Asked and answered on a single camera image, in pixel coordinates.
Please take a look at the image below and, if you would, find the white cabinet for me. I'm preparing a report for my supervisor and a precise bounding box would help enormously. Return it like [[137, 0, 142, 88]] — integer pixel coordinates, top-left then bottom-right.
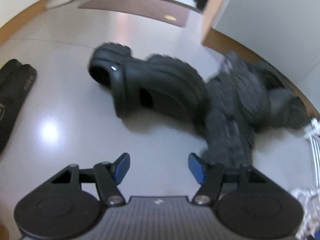
[[201, 0, 320, 120]]

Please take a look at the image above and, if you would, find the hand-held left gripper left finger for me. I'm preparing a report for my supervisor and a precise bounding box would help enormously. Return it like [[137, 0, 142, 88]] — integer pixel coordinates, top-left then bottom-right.
[[49, 152, 131, 207]]

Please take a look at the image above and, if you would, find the black chunky rubber clog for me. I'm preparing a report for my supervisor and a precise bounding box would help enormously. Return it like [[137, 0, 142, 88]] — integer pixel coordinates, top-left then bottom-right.
[[202, 51, 272, 169], [87, 43, 208, 130]]

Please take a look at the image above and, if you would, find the black lace-up sneaker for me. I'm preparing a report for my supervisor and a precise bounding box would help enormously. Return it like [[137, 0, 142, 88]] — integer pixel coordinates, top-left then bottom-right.
[[255, 60, 309, 132]]

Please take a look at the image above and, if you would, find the brown door mat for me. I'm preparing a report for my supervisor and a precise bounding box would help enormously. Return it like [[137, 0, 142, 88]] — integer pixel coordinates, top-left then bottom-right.
[[78, 0, 190, 28]]

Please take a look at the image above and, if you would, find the black slide slipper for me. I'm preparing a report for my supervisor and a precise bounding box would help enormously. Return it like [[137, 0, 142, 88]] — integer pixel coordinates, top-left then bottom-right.
[[0, 64, 38, 153], [0, 59, 24, 85]]

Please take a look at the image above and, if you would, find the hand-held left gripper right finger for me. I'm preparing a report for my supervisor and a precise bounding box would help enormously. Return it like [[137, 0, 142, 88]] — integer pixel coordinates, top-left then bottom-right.
[[188, 152, 272, 205]]

